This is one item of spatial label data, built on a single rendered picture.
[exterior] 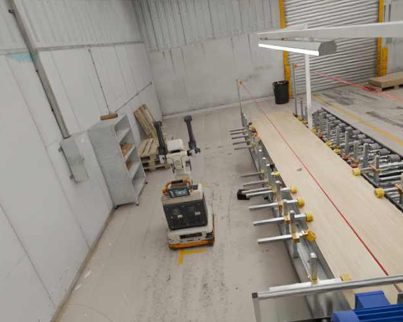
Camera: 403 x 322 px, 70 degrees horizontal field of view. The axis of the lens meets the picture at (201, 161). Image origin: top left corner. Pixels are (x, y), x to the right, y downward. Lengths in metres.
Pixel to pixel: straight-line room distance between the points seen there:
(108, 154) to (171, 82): 6.39
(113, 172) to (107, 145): 0.49
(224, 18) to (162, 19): 2.13
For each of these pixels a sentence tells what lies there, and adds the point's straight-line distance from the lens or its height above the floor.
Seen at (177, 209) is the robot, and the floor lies 0.61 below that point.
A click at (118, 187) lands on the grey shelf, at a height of 0.42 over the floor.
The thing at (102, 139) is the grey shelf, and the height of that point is 1.34.
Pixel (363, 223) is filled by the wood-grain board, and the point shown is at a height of 0.90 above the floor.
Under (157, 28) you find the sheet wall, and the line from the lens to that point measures 11.06.
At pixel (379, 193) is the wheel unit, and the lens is 3.13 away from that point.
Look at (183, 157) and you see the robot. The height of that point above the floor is 1.17.
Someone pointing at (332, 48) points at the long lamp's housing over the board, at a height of 2.33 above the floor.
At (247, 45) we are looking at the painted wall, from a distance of 11.00.
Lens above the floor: 2.55
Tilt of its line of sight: 22 degrees down
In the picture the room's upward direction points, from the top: 12 degrees counter-clockwise
